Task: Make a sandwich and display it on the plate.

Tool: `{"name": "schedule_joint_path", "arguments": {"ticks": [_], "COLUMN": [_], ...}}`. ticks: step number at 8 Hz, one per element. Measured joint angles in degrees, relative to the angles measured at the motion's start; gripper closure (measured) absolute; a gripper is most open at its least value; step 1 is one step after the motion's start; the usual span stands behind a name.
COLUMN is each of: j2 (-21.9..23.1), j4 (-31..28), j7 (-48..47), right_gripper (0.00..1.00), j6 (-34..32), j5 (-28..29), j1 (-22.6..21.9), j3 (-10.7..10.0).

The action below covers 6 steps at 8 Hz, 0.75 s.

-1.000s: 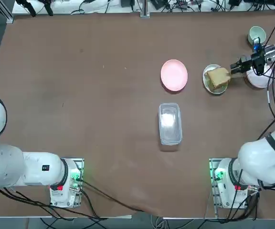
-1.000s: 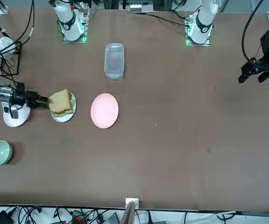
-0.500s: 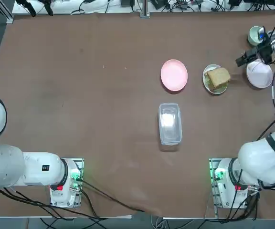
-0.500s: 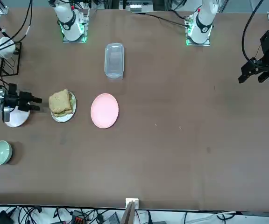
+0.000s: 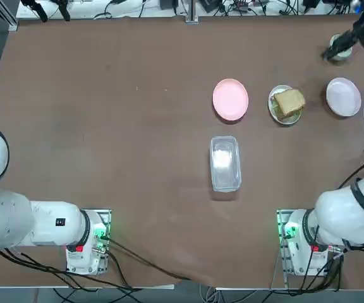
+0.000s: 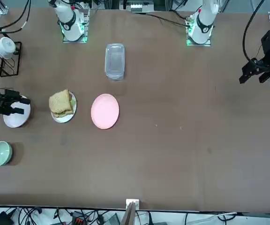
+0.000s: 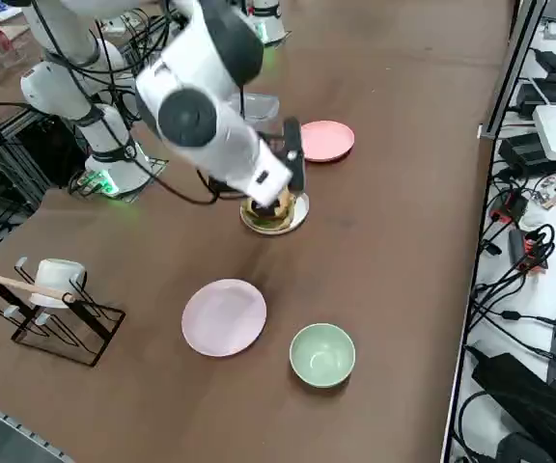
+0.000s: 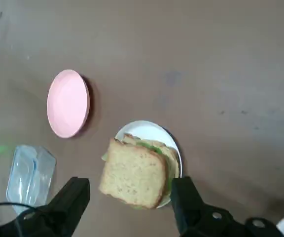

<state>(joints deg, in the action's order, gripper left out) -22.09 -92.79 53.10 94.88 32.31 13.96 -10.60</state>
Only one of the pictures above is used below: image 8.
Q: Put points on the clear plastic container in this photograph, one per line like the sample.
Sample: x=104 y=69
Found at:
x=28 y=172

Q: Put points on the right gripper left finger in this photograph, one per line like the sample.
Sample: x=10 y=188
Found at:
x=65 y=205

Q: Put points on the white plate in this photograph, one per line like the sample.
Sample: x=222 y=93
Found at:
x=147 y=129

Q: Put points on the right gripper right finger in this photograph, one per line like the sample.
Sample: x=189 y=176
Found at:
x=188 y=205

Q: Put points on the pink plate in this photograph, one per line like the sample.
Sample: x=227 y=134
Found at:
x=68 y=103

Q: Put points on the brown bread slice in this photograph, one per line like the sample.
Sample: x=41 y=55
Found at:
x=132 y=175
x=173 y=160

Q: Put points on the green lettuce leaf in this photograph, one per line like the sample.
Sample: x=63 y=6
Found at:
x=153 y=147

